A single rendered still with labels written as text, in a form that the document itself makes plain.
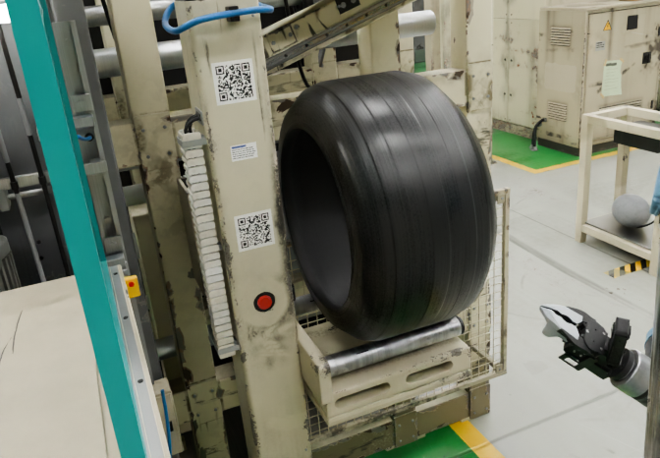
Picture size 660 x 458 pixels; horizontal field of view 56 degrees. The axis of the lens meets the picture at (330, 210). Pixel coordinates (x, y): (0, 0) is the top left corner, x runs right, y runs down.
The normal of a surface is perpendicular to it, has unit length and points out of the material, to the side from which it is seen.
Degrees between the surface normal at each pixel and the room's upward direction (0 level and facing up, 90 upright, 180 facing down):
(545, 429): 0
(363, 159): 62
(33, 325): 0
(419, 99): 29
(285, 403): 90
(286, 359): 90
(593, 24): 90
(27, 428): 0
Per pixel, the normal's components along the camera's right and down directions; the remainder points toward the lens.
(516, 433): -0.08, -0.93
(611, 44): 0.39, 0.29
